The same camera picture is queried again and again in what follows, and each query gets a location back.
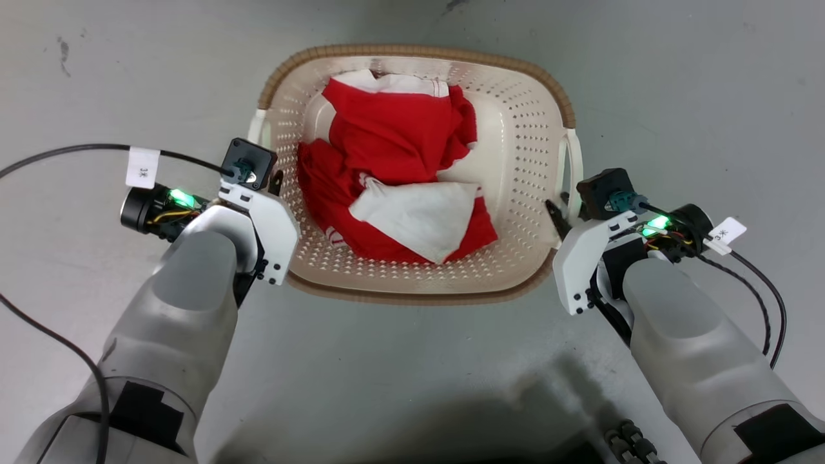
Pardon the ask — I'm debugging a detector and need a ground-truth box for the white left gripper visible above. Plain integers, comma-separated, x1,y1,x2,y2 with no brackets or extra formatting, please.
218,168,300,286

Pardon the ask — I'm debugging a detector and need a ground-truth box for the red and white garment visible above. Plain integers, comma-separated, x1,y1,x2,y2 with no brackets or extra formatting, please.
296,69,500,266

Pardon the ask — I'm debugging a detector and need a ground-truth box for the white right cable label tag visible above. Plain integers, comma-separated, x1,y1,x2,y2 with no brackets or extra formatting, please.
705,217,748,256

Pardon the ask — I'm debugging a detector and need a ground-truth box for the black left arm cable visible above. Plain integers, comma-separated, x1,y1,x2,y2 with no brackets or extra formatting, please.
0,143,237,464

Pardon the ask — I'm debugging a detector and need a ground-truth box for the black ribbed hose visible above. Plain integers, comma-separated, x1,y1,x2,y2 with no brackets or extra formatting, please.
605,419,668,464

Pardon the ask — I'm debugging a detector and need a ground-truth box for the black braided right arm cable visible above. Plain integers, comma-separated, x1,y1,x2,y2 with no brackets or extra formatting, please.
693,251,773,356

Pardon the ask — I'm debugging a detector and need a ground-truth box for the cream plastic laundry basket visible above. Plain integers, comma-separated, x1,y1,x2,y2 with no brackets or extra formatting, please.
248,44,585,306

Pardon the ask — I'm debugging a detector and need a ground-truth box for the white cable label tag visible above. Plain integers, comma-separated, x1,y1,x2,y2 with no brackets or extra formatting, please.
705,217,748,256
125,146,160,189

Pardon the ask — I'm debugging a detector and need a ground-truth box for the white left cable label tag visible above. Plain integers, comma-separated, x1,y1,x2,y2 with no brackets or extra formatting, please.
125,146,160,189

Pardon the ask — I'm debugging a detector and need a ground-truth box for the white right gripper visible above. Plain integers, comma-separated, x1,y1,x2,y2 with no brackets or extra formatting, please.
545,199,645,317

